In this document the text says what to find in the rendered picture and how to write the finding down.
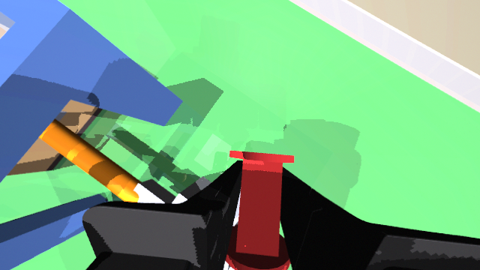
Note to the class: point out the blue rectangular frame bar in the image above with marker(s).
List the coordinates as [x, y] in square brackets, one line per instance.
[48, 57]

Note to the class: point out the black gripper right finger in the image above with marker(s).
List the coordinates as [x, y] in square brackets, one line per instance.
[321, 235]

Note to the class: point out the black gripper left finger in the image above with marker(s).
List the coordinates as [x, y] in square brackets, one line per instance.
[197, 230]

